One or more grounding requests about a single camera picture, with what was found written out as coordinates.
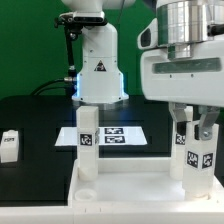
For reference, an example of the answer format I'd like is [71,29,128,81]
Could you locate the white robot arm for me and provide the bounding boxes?
[60,0,224,141]

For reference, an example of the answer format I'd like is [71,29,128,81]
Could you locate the black base cables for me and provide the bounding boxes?
[31,78,76,97]

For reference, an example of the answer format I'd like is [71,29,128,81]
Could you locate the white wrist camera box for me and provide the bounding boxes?
[137,18,158,50]

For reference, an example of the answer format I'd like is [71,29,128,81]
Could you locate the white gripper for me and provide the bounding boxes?
[140,44,224,140]

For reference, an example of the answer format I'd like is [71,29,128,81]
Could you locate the white marker sheet with tags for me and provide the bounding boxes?
[55,126,147,146]

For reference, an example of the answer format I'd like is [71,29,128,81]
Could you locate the white desk tabletop tray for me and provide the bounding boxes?
[68,157,224,213]

